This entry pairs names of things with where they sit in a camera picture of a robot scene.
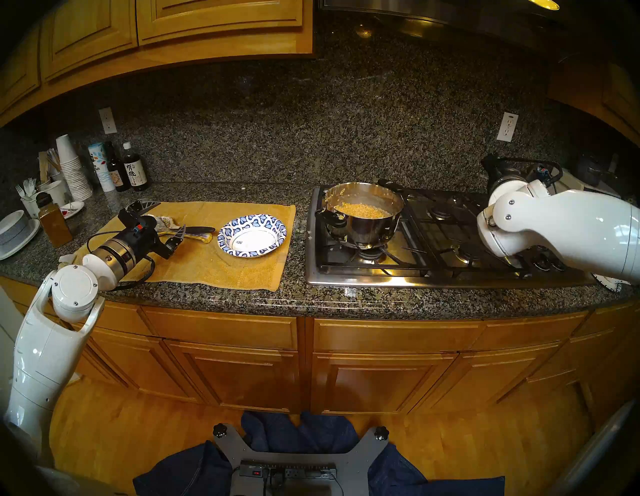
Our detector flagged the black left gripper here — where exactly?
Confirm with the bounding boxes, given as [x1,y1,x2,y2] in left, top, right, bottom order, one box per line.
[117,200,187,259]

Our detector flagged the wooden base cabinets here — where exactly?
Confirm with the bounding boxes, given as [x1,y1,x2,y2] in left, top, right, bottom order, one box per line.
[0,275,640,417]

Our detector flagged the cooked oatmeal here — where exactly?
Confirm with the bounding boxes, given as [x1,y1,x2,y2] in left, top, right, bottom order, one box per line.
[334,202,392,219]

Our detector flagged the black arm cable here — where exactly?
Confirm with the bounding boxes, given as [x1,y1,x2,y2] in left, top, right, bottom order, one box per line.
[500,157,564,189]
[87,230,157,291]

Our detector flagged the black handled serving spoon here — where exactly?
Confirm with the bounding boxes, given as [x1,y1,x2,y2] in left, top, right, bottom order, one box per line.
[150,216,216,236]

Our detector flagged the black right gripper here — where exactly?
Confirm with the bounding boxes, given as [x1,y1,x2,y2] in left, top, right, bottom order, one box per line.
[480,153,525,191]

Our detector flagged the stack of white paper cups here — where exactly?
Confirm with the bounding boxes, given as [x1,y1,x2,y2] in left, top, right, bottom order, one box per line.
[55,134,93,202]

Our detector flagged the stainless gas cooktop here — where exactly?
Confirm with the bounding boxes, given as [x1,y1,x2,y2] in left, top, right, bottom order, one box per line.
[305,185,601,288]

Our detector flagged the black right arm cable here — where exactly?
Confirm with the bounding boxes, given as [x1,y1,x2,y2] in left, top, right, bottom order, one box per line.
[500,157,564,189]

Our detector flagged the black power strip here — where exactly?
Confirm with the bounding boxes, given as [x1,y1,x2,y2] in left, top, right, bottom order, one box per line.
[239,462,338,481]

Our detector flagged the white salt canister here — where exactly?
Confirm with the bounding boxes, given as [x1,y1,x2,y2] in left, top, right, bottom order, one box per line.
[88,142,117,193]

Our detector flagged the small dark glass bottle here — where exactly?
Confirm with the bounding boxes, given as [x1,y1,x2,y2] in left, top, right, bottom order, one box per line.
[103,141,131,193]

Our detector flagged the dark blue cloth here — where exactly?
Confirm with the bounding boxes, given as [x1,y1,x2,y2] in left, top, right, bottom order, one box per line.
[132,410,506,496]

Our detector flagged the amber cinnamon shaker black cap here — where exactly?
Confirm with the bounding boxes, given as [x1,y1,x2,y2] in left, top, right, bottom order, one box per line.
[36,192,74,249]

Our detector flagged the steel range hood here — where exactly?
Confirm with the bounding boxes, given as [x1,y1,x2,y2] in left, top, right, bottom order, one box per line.
[317,0,566,51]

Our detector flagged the grey bowl stack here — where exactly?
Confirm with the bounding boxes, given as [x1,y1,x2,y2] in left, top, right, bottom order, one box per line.
[0,210,31,246]

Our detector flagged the blue white patterned paper bowl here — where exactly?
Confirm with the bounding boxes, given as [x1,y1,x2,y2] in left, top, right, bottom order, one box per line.
[217,214,288,258]

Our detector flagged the stainless steel pot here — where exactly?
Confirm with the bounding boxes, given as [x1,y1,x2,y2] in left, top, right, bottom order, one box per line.
[316,179,406,250]

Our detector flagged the colourful ceramic spoon rest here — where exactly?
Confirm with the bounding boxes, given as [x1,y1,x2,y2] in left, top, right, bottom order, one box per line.
[147,215,214,245]

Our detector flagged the soy sauce bottle white cap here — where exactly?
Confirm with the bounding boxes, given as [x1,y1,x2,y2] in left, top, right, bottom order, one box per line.
[121,141,150,192]

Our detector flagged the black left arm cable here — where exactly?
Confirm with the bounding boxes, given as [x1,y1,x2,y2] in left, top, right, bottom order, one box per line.
[87,230,157,291]

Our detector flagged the wooden stirrer bundle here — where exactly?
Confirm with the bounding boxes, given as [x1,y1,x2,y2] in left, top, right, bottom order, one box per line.
[38,148,63,182]

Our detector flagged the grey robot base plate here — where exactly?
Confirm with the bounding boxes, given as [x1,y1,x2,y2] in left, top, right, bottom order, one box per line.
[212,422,390,496]

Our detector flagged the yellow cloth towel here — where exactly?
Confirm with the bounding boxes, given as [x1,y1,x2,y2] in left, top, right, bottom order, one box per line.
[72,201,297,292]

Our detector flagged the patterned paper plate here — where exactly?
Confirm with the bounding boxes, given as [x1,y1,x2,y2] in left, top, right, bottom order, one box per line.
[592,272,631,293]

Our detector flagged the wooden upper cabinet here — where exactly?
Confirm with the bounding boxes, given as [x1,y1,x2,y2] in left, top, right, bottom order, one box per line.
[547,55,640,146]
[0,0,313,128]

